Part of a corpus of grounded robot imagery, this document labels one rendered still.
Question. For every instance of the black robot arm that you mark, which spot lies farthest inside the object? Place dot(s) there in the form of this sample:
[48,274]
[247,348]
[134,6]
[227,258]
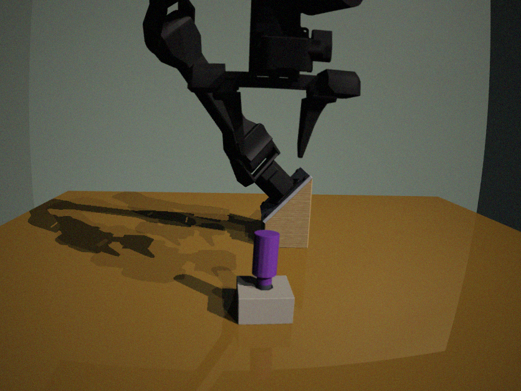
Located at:
[176,41]

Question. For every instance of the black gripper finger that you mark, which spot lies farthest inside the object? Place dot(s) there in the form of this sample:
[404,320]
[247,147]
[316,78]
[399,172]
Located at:
[310,110]
[232,102]

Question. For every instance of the dark grey marker with purple band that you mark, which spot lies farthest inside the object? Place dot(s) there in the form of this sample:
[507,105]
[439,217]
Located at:
[264,283]

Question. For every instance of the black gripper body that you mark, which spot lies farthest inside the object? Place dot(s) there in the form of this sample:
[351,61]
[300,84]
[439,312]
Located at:
[208,78]

